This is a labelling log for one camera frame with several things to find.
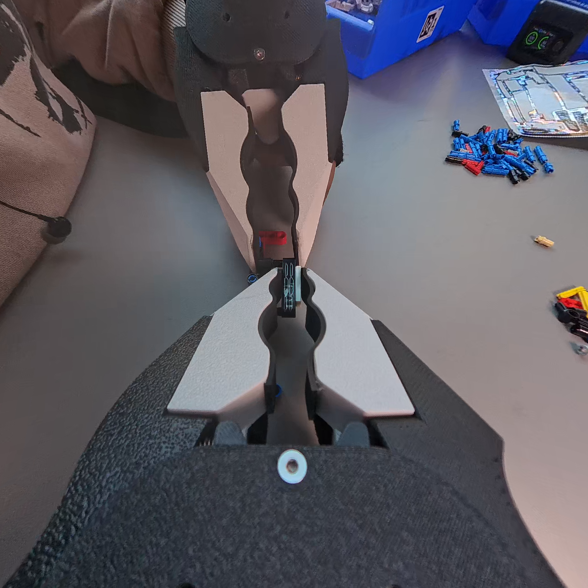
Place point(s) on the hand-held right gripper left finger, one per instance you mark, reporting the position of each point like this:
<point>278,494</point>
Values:
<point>225,363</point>

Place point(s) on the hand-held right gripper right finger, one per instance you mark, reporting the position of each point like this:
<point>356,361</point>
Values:
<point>363,363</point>

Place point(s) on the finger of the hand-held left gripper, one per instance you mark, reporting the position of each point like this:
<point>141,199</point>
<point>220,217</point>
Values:
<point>312,147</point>
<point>220,151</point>

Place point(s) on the small black white toy brick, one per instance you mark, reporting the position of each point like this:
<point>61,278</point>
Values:
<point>289,289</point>

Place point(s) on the black toy beam assembly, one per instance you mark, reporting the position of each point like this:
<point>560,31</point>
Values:
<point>273,238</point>

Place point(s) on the grey desk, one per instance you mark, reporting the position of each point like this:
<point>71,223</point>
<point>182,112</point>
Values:
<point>138,275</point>

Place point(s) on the person's left hand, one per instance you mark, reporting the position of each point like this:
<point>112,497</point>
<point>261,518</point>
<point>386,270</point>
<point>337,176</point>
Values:
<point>330,181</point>

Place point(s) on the grey toy parts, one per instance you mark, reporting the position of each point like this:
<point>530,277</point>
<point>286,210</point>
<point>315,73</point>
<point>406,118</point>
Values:
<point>353,5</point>

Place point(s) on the blue bin with tag sticker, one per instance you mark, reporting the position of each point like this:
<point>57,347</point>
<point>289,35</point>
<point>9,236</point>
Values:
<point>395,41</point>

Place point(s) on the pile of blue toy pins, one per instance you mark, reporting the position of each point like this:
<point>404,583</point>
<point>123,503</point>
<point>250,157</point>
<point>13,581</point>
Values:
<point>496,154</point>

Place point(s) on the pile of mixed toy pieces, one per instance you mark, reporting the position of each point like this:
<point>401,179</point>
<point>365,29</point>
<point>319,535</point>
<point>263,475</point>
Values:
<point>572,312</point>

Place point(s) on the small tan toy piece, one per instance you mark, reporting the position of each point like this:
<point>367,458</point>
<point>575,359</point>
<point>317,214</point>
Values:
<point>544,241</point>

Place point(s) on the shiny sticker sheet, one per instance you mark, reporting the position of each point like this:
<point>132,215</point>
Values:
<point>537,101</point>

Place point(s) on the small black display device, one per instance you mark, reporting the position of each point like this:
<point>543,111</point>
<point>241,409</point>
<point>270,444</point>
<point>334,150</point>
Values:
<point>551,46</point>

